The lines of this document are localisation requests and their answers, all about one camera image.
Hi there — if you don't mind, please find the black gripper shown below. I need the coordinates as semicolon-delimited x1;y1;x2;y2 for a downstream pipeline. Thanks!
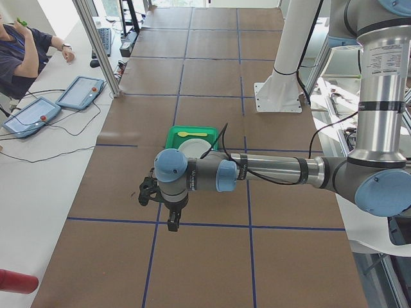
164;196;189;232

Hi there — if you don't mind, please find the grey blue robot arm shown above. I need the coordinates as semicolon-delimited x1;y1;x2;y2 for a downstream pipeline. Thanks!
138;1;410;232

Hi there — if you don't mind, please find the white round plate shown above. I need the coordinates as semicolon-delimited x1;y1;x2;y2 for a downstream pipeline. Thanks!
178;139;211;158

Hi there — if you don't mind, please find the green plastic tray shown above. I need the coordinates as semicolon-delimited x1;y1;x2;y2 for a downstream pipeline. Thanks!
166;126;218;151

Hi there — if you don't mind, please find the brown paper table cover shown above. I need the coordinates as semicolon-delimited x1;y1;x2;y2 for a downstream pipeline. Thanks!
33;8;367;307

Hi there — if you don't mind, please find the yellow plastic spoon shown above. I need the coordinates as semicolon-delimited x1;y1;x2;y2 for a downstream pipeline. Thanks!
177;131;208;137

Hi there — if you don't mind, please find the blue teach pendant far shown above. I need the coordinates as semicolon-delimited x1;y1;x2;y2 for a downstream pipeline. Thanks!
55;76;104;110

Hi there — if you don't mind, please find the blue teach pendant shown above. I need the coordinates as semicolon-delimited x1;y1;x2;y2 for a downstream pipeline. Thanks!
2;97;61;138
55;76;104;110

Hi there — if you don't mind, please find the black computer mouse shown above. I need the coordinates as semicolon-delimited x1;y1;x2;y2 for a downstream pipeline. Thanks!
89;59;100;68

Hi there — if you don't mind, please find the blue teach pendant near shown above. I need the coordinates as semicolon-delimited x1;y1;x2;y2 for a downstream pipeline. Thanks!
2;97;61;138

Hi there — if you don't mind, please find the red cylinder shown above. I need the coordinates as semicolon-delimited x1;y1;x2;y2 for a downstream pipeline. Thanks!
1;269;39;294

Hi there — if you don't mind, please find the black keyboard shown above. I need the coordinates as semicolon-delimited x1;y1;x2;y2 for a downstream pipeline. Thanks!
97;28;112;57

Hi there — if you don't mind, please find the seated person dark shirt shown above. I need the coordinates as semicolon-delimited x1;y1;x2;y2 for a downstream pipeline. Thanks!
1;21;75;99

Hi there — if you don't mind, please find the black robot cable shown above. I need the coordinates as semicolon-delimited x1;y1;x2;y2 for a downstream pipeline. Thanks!
198;108;360;186

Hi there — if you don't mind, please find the aluminium frame post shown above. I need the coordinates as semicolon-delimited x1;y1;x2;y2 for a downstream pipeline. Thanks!
72;0;121;98

